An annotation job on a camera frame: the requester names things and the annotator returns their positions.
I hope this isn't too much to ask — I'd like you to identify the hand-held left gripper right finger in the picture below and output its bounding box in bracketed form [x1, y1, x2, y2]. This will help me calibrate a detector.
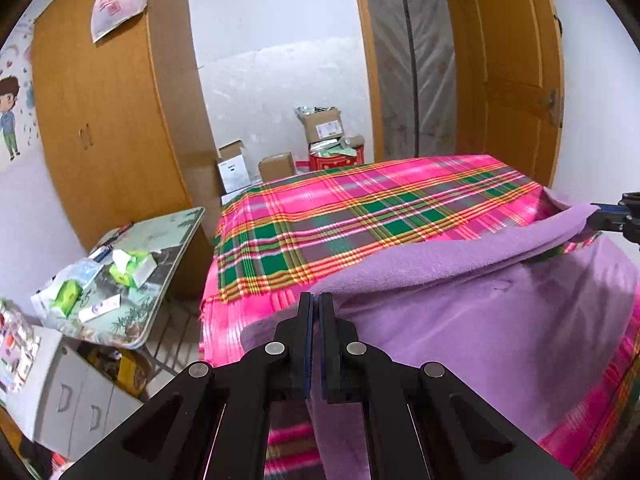
[312, 292, 578, 480]

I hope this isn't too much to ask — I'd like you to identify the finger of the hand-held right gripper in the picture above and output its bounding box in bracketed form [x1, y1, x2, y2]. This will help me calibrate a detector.
[590, 192, 640, 235]

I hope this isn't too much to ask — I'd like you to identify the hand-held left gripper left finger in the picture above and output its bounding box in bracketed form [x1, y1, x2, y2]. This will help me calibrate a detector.
[60, 291, 315, 480]

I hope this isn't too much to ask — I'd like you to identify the purple sweater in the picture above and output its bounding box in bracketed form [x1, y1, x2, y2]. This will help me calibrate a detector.
[240, 202, 640, 480]

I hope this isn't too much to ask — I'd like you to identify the pink plaid blanket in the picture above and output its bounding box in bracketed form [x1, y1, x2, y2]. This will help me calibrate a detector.
[199, 154, 640, 480]

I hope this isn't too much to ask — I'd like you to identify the yellow box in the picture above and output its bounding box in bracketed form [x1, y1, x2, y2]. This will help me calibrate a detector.
[85, 345, 152, 397]

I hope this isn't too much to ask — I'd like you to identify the folding table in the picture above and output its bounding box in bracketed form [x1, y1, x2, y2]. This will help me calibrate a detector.
[30, 206, 207, 351]

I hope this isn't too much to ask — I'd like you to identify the plain brown cardboard box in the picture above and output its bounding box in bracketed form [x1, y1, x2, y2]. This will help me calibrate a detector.
[257, 152, 296, 183]

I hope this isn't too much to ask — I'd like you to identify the wooden door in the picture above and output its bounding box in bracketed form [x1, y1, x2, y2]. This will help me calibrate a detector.
[445, 0, 566, 188]

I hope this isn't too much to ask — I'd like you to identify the large green tissue pack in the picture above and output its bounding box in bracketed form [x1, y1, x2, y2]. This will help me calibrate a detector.
[109, 250, 157, 288]

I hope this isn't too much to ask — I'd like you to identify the red tin of packets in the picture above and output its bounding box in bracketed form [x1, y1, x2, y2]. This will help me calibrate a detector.
[307, 135, 366, 173]

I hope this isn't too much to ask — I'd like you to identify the white cardboard box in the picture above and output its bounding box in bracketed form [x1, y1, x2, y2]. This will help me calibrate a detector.
[216, 141, 251, 195]

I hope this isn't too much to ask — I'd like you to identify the white tube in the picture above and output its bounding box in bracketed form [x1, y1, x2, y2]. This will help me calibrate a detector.
[78, 294, 122, 322]

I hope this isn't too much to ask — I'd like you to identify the marker pen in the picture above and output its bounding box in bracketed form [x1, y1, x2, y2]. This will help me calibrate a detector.
[90, 221, 134, 261]

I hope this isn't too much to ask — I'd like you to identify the labelled cardboard box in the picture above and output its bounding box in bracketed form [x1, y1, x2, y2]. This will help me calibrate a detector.
[294, 106, 346, 146]

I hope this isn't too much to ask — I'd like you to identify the white drawer cabinet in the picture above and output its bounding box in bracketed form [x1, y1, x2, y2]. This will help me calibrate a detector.
[2, 327, 144, 461]

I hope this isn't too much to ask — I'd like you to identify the green wipes packet in wrapper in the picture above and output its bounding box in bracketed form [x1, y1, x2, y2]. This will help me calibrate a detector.
[60, 258, 104, 291]

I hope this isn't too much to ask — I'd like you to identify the small green tissue pack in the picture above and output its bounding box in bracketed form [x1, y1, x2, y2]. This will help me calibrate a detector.
[50, 280, 84, 318]

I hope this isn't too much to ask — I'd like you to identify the clear plastic door curtain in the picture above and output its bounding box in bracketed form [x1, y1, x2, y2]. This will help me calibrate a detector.
[360, 0, 458, 161]

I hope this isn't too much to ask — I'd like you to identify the pile of colourful packets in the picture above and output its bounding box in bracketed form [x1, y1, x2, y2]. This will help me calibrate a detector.
[0, 299, 42, 396]

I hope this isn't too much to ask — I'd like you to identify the wooden wardrobe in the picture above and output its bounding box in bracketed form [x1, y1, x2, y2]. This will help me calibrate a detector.
[31, 0, 226, 301]

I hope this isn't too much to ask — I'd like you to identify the white plastic bag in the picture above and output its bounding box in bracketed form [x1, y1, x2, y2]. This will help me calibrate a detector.
[91, 0, 150, 44]

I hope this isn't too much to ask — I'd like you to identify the wire rack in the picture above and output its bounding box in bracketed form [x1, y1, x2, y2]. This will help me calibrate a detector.
[149, 304, 202, 376]

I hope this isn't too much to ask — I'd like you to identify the wooden door frame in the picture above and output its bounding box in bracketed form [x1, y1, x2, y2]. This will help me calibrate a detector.
[348, 0, 386, 163]

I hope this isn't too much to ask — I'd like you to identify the cartoon wall sticker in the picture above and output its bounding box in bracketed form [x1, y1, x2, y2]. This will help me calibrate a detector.
[0, 25, 38, 162]

